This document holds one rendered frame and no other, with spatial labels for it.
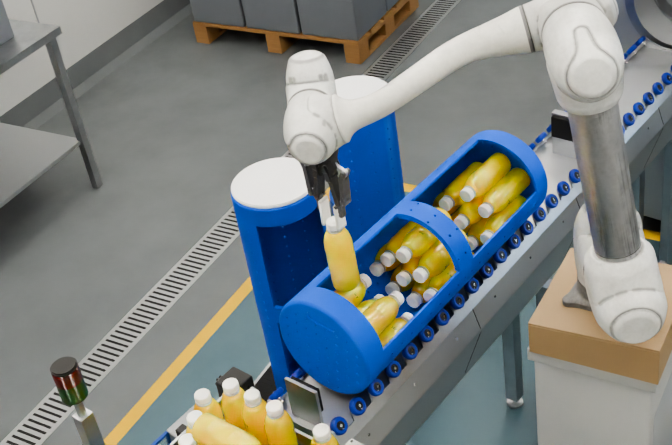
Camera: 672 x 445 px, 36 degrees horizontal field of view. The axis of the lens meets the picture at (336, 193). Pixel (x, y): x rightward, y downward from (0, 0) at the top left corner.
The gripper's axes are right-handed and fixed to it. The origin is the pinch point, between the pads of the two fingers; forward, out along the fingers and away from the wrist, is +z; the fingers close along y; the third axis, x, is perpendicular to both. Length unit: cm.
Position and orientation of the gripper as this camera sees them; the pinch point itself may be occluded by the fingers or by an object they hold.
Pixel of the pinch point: (332, 213)
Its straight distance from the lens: 242.6
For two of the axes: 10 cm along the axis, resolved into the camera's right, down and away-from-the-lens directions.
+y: -7.8, -2.6, 5.7
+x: -6.1, 5.1, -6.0
